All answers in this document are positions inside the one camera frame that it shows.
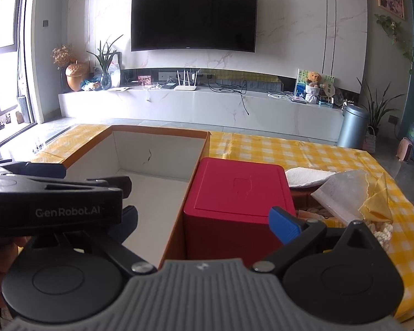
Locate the green plant in glass vase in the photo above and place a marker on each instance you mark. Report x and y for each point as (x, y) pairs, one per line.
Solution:
(104, 56)

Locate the potted leafy floor plant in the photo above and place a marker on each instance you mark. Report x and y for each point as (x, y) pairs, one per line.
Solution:
(377, 107)

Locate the framed wall picture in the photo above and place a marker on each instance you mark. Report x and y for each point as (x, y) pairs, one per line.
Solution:
(395, 7)

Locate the small pink photo card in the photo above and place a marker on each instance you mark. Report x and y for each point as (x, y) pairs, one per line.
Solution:
(144, 80)

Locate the clear plastic bag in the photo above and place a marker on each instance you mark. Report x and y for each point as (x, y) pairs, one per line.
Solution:
(342, 195)

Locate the yellow cloth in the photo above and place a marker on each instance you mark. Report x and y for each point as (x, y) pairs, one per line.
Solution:
(375, 207)

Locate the brown teddy bear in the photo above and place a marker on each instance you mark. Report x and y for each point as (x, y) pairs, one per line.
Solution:
(313, 87)

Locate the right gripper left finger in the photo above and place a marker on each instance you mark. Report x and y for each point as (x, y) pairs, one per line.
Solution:
(64, 277)

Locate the hanging green vine plant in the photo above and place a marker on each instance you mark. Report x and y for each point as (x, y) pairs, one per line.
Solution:
(394, 31)

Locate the white wifi router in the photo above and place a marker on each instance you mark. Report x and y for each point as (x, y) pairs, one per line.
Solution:
(186, 81)

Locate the pink small stool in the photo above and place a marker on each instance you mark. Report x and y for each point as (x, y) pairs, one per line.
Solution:
(404, 150)

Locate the white marble tv console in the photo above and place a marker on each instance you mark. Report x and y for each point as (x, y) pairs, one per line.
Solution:
(254, 110)

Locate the black wall television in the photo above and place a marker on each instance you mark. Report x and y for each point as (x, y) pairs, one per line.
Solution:
(193, 24)

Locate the dried flower bouquet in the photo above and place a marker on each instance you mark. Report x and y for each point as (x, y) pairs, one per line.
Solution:
(62, 56)

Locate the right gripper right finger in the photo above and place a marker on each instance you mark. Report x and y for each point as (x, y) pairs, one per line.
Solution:
(340, 275)

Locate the acorn-shaped orange jar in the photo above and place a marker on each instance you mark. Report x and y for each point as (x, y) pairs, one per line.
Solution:
(76, 73)

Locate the yellow checkered tablecloth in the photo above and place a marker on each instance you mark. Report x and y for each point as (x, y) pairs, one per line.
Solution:
(286, 153)

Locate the white towel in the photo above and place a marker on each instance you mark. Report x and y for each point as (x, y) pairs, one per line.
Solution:
(301, 177)

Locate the grey metal trash can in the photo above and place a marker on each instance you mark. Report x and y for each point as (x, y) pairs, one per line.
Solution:
(354, 127)

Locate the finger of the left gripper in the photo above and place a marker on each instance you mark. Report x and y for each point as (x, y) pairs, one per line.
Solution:
(47, 170)

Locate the colourful picture book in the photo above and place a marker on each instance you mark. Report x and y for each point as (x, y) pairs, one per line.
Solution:
(305, 77)

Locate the orange-rimmed white cardboard box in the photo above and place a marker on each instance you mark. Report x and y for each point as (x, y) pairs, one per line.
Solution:
(161, 164)

